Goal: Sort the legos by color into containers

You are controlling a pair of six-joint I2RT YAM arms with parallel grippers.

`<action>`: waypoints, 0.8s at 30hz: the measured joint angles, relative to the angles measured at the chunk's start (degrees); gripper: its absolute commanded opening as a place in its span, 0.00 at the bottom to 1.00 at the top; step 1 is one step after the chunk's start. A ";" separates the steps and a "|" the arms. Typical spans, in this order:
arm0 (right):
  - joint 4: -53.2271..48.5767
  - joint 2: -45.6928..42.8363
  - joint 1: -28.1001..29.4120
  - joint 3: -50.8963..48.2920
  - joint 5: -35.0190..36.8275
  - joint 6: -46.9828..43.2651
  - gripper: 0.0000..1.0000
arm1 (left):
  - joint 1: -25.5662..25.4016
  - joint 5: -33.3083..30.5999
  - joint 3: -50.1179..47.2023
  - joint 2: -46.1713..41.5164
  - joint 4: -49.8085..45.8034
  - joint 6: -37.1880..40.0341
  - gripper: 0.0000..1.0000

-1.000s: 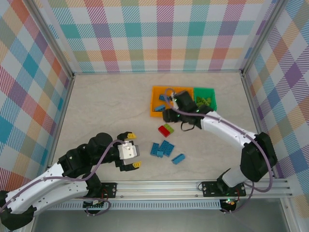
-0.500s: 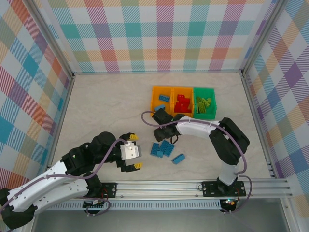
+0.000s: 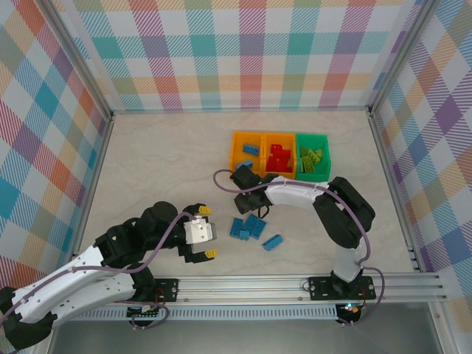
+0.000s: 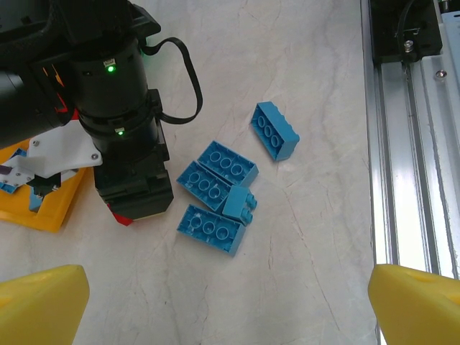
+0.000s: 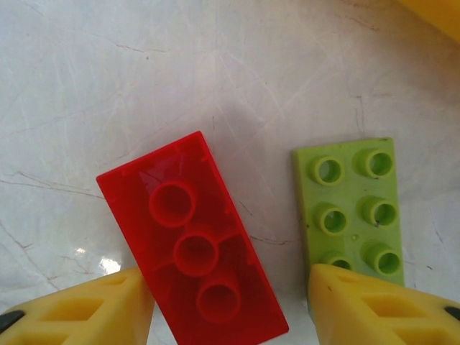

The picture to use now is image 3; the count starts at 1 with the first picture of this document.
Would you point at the red L-shaped lego piece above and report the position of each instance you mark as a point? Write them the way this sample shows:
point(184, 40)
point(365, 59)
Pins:
point(283, 163)

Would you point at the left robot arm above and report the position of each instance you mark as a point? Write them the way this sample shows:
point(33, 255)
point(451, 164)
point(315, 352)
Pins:
point(73, 295)

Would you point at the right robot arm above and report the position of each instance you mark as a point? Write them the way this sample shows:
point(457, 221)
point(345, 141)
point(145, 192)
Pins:
point(291, 195)

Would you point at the large blue lego brick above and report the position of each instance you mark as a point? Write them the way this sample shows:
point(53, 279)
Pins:
point(256, 223)

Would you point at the small blue lego brick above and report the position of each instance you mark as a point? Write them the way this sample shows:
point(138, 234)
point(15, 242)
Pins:
point(245, 234)

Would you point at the orange plastic bin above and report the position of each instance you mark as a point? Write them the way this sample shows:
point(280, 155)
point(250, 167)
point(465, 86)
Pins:
point(237, 145)
point(263, 147)

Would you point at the green plastic bin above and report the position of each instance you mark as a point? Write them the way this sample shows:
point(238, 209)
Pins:
point(313, 176)

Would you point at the grey metal lower panel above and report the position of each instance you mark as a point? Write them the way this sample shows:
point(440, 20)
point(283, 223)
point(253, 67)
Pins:
point(239, 339)

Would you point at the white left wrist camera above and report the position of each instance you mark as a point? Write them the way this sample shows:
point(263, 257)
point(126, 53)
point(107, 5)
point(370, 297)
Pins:
point(199, 230)

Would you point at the aluminium mounting rail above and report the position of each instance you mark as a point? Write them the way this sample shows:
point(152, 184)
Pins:
point(239, 289)

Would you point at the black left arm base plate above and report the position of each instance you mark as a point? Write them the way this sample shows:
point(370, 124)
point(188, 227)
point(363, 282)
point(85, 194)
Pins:
point(166, 289)

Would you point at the aluminium back floor rail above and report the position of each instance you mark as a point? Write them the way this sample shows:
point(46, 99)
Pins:
point(239, 111)

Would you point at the aluminium side floor rail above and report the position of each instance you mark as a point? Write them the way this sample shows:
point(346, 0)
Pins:
point(389, 166)
point(96, 166)

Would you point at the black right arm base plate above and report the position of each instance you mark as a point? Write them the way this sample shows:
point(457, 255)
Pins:
point(321, 289)

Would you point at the aluminium frame leg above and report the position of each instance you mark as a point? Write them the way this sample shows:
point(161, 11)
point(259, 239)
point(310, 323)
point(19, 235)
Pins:
point(55, 343)
point(440, 328)

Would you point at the aluminium corner post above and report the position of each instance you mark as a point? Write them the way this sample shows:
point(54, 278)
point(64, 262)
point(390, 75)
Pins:
point(394, 59)
point(84, 59)

